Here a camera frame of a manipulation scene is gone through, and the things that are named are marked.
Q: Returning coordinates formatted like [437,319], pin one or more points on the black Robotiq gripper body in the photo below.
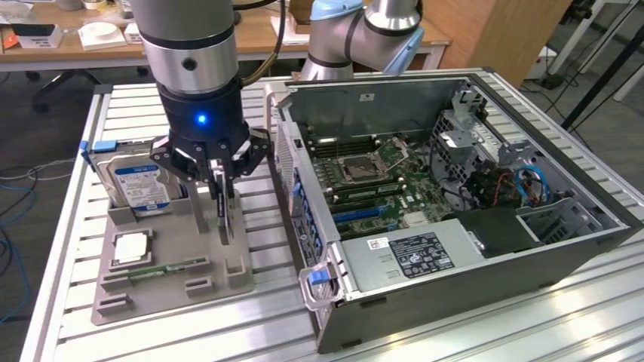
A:
[206,113]

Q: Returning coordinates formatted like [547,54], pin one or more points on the graphics card with metal bracket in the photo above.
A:
[226,218]

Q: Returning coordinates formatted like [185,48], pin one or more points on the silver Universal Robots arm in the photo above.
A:
[186,37]

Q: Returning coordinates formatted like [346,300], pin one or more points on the hard disk in blue caddy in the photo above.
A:
[138,186]

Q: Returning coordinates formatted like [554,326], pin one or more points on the black RAM slot bank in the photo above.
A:
[342,147]

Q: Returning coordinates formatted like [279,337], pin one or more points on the CPU socket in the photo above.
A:
[359,167]

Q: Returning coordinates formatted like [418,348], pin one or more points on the grey plastic parts rack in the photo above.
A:
[177,245]

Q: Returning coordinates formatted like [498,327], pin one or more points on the installed black RAM stick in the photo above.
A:
[367,190]

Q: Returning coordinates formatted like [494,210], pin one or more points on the small white labelled box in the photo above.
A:
[131,37]

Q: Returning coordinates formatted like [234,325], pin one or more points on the silver CPU chip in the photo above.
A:
[131,248]

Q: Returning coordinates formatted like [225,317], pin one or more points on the stack of white papers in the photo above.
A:
[297,35]

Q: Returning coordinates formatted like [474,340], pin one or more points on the metal socket cover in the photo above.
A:
[395,152]

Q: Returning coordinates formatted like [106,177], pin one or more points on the white square dish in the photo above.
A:
[103,35]

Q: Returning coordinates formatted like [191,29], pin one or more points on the black office chair base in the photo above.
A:
[61,81]

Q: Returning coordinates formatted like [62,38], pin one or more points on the green RAM stick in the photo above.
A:
[154,272]

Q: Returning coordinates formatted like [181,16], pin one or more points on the wooden office desk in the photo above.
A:
[66,53]

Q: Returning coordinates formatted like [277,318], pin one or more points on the brown cardboard box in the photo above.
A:
[299,9]

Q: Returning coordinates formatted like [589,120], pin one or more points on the green motherboard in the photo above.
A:
[418,188]

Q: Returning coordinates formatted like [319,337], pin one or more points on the silver chipset heatsink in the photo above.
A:
[417,219]

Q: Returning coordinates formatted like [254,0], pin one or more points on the grey power supply unit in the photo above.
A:
[373,264]

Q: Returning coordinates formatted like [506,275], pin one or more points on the white box with black top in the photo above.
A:
[38,39]

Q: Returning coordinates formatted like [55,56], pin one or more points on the perforated metal drive cage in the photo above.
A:
[453,166]

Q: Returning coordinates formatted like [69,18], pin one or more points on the grey cup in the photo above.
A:
[69,4]

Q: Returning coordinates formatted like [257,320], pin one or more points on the orange packet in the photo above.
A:
[7,39]

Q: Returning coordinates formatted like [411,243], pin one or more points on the open black PC case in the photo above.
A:
[453,294]

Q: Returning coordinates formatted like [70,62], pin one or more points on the black power adapter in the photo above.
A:
[553,82]

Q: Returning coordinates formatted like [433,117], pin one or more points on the wooden cabinet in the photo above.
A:
[529,37]

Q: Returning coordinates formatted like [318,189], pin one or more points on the grey metal disk bay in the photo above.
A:
[563,222]

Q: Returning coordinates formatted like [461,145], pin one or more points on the black slanted pole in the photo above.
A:
[605,77]

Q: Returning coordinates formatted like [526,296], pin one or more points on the white table frame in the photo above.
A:
[579,34]

